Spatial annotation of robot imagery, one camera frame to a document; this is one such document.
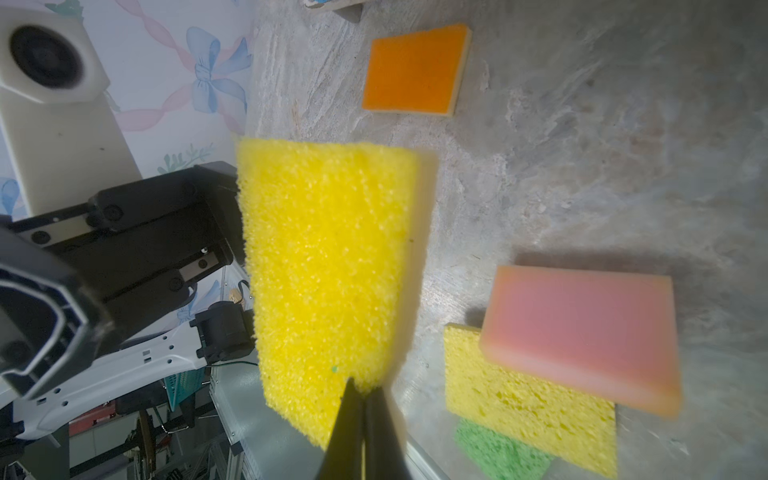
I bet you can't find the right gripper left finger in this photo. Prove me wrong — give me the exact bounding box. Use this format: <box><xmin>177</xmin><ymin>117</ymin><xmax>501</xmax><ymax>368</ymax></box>
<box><xmin>315</xmin><ymin>378</ymin><xmax>365</xmax><ymax>480</ymax></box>

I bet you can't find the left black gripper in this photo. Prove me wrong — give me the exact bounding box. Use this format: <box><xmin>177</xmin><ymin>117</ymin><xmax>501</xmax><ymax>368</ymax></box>
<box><xmin>1</xmin><ymin>162</ymin><xmax>245</xmax><ymax>399</ymax></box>

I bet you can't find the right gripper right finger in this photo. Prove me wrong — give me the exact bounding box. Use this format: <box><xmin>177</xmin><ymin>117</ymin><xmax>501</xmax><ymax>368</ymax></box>
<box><xmin>364</xmin><ymin>387</ymin><xmax>412</xmax><ymax>480</ymax></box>

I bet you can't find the bright yellow scouring sponge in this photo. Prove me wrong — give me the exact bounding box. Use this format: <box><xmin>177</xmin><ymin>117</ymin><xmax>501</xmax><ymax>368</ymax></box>
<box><xmin>237</xmin><ymin>138</ymin><xmax>425</xmax><ymax>448</ymax></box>

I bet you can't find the orange sponge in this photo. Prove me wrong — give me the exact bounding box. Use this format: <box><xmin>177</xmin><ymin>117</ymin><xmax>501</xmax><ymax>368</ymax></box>
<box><xmin>362</xmin><ymin>24</ymin><xmax>472</xmax><ymax>116</ymax></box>

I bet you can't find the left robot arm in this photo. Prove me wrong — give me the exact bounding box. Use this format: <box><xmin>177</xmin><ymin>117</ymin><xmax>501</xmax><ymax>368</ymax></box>
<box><xmin>1</xmin><ymin>162</ymin><xmax>253</xmax><ymax>451</ymax></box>

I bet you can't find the white two-tier metal shelf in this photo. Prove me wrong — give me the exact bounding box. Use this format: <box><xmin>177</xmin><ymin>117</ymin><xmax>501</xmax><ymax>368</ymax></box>
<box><xmin>300</xmin><ymin>0</ymin><xmax>367</xmax><ymax>23</ymax></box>

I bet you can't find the green sponge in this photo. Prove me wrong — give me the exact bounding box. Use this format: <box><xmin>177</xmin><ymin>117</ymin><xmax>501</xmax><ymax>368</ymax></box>
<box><xmin>454</xmin><ymin>419</ymin><xmax>554</xmax><ymax>480</ymax></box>

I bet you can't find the light yellow cellulose sponge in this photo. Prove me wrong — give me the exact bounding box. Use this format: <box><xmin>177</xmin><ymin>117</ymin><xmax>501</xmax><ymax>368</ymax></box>
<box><xmin>443</xmin><ymin>324</ymin><xmax>618</xmax><ymax>479</ymax></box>

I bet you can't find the pink sponge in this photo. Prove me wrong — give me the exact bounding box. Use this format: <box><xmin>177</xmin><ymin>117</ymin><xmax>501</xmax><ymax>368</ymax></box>
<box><xmin>479</xmin><ymin>265</ymin><xmax>683</xmax><ymax>418</ymax></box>

